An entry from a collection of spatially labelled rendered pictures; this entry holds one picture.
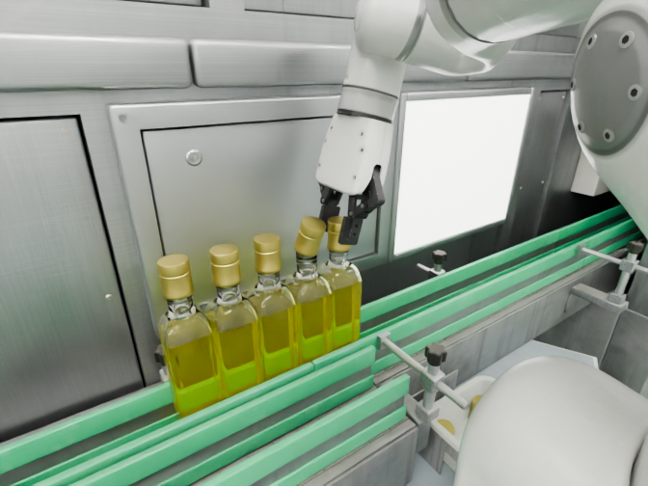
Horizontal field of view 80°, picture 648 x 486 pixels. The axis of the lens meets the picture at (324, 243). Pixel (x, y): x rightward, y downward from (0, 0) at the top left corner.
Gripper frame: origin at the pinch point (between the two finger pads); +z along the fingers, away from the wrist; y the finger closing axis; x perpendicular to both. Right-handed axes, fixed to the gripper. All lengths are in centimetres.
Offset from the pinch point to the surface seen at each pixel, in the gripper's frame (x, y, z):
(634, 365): 101, 18, 31
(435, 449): 18.0, 15.5, 32.5
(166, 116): -22.1, -11.7, -9.7
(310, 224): -6.1, 1.9, -0.5
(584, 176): 101, -12, -17
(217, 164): -14.4, -12.4, -4.5
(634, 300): 97, 13, 13
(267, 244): -11.8, 1.8, 2.4
